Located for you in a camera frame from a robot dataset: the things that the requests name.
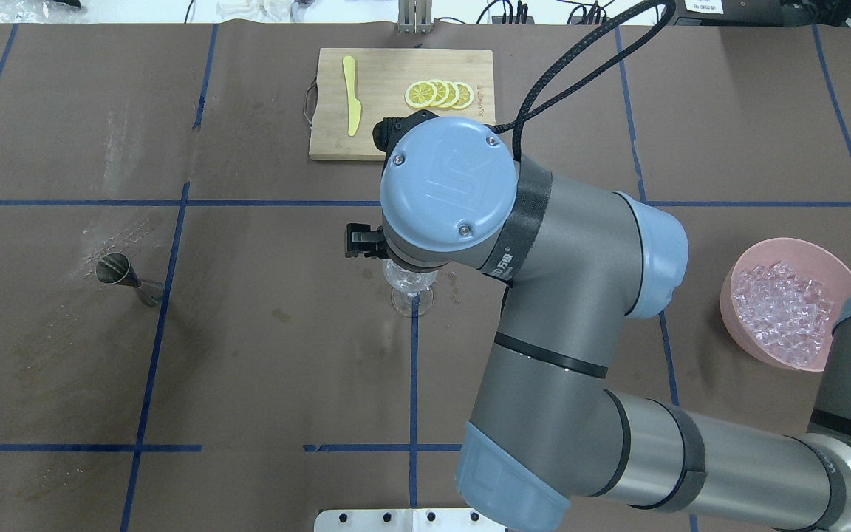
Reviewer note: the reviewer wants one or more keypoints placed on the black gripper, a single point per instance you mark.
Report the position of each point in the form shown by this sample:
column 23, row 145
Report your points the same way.
column 361, row 241

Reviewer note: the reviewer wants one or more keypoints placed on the steel double jigger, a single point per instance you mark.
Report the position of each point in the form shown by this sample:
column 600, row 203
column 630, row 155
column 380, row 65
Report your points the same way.
column 115, row 269

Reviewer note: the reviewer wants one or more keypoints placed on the clear ice cubes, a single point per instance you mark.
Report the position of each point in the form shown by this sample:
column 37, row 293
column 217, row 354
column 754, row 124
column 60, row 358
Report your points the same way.
column 789, row 314

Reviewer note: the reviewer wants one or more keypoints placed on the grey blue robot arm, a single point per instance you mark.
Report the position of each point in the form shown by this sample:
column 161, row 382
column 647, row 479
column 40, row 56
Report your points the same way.
column 578, row 261

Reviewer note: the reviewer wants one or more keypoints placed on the clear wine glass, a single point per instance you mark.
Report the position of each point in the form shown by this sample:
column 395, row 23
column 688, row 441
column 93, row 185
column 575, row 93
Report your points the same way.
column 412, row 294

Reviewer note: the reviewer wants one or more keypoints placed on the yellow plastic knife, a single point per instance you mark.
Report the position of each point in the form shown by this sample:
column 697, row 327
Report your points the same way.
column 354, row 105

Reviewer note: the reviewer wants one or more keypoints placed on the bamboo cutting board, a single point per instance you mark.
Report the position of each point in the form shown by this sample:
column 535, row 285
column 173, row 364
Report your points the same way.
column 383, row 76

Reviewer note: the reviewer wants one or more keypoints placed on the lemon slice one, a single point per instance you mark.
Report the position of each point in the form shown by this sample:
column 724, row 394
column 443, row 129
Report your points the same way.
column 422, row 94

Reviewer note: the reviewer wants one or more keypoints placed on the lemon slice two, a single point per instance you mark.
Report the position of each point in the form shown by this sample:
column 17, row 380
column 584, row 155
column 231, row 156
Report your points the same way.
column 439, row 92

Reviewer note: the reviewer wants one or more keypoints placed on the lemon slice three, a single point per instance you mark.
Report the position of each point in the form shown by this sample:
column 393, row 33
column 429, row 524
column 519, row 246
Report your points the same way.
column 451, row 95

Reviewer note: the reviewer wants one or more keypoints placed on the lemon slice four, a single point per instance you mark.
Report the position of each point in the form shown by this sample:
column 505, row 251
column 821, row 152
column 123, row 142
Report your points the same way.
column 465, row 96

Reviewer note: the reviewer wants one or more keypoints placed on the white crumpled cloth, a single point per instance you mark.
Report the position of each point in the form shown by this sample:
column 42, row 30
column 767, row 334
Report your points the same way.
column 267, row 11

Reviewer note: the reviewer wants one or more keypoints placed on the pink bowl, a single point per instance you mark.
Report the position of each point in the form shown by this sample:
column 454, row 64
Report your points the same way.
column 809, row 260

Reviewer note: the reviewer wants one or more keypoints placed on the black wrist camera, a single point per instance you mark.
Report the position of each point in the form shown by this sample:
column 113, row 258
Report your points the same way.
column 390, row 130

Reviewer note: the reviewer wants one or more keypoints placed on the aluminium frame post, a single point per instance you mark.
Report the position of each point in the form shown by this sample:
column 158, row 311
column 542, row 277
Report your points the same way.
column 415, row 17

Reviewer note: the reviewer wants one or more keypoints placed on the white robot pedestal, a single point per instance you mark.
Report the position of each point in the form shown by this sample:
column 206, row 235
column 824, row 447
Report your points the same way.
column 405, row 519

